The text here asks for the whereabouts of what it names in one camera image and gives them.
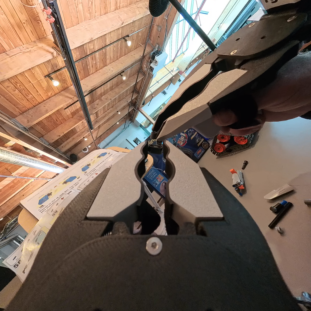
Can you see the person's right hand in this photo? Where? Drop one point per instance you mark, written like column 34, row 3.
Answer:
column 286, row 92

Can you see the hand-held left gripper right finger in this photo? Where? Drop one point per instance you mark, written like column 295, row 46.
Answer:
column 194, row 194

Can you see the silver ventilation duct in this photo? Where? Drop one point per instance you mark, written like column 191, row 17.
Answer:
column 29, row 160

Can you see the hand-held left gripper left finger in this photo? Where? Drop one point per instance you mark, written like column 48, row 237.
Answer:
column 114, row 194

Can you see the white orange assembled part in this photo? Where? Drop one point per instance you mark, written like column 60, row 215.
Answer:
column 237, row 180

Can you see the robot kit box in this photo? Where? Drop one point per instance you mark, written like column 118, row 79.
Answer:
column 192, row 143

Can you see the small black piece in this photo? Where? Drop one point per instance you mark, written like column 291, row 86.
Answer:
column 244, row 165

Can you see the white book stand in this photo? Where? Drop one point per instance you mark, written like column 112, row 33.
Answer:
column 26, row 221

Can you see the black ceiling track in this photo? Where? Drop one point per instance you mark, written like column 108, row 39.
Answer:
column 73, row 63

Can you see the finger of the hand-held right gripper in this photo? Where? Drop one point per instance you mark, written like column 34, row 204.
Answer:
column 194, row 82
column 214, row 90

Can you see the small light grey bush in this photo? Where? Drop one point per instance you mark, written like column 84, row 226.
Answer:
column 279, row 230

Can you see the black connector with blue pin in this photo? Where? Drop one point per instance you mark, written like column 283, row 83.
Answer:
column 278, row 206

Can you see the medium black axle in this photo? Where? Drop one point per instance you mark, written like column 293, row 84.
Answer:
column 282, row 214

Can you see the instruction booklet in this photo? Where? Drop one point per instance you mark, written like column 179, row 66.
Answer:
column 63, row 184

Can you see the black orange tracked robot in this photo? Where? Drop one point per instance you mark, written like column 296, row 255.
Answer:
column 233, row 143

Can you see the light grey long bar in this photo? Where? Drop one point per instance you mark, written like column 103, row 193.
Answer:
column 278, row 192

